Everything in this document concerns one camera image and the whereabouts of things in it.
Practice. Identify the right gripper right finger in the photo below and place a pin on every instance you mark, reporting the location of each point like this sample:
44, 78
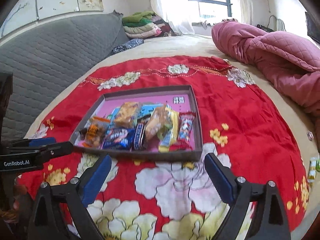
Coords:
269, 217

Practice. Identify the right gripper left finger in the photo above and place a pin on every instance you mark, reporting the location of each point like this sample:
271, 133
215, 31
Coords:
47, 220

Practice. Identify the orange clear pastry packet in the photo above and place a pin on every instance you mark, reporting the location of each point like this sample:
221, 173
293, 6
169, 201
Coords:
93, 134

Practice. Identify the blue cookie packet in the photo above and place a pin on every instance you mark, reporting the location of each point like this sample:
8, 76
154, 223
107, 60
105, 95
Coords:
118, 139

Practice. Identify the red cartoon snack packet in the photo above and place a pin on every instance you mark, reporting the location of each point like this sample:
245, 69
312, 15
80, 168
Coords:
184, 132

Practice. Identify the dark blue wafer packet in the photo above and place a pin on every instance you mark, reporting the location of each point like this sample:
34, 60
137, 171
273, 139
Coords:
139, 141

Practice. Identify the golden cake packet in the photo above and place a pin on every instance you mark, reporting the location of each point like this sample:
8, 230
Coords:
127, 115

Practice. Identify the green snack packet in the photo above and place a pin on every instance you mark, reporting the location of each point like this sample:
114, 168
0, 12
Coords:
166, 125

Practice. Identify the yellow snack packet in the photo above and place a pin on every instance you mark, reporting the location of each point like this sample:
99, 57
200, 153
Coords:
171, 136

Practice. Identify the small yellow green packet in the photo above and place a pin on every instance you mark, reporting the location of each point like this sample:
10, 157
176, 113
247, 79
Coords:
313, 169

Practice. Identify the grey quilted headboard cover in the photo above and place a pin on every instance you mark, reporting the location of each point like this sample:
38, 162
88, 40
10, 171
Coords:
47, 59

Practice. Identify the grey cardboard tray box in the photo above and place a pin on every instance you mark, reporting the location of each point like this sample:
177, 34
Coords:
140, 152

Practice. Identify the pink quilted blanket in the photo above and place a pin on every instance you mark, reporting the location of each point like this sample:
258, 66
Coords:
288, 61

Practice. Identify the dark blue patterned cloth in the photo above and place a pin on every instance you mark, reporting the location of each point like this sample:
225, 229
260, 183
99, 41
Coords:
127, 45

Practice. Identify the stack of folded clothes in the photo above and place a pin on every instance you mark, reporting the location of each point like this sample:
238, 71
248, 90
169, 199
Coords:
146, 25

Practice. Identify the white window curtain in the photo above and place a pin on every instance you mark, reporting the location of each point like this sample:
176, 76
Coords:
176, 14

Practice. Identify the black wall television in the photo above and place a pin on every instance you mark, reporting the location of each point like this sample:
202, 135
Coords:
312, 30

